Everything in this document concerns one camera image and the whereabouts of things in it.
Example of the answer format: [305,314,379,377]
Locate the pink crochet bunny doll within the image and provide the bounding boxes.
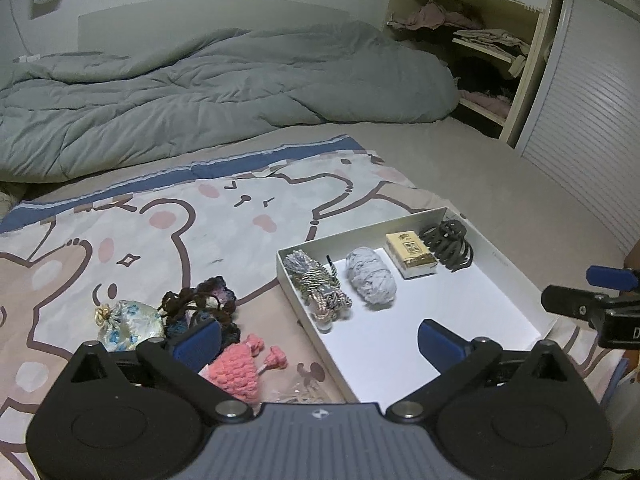
[198,334,288,405]

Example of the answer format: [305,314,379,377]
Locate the white shallow cardboard box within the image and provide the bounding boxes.
[276,208,556,408]

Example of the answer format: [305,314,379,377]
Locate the blue floral satin pouch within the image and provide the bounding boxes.
[94,300,164,352]

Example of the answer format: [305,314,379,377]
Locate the cartoon bear blanket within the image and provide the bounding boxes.
[1,138,622,479]

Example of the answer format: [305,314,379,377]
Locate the pink clothes in wardrobe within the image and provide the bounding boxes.
[387,0,484,30]

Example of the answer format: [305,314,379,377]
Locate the grey quilted duvet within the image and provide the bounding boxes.
[1,22,459,183]

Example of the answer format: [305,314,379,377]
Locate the open wooden wardrobe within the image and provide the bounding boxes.
[385,0,544,146]

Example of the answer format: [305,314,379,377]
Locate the yellow tissue pack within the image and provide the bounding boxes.
[385,231,438,280]

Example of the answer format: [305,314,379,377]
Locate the white grey yarn ball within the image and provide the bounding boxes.
[346,247,397,307]

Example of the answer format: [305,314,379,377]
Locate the white slatted wardrobe door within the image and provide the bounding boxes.
[516,0,640,252]

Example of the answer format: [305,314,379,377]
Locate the dark brown crochet pouch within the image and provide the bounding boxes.
[157,275,241,349]

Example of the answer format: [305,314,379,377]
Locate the dark brown hair claw clip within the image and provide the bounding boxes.
[419,219,474,272]

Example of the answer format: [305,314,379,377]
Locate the white charger cable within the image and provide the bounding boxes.
[6,0,44,65]

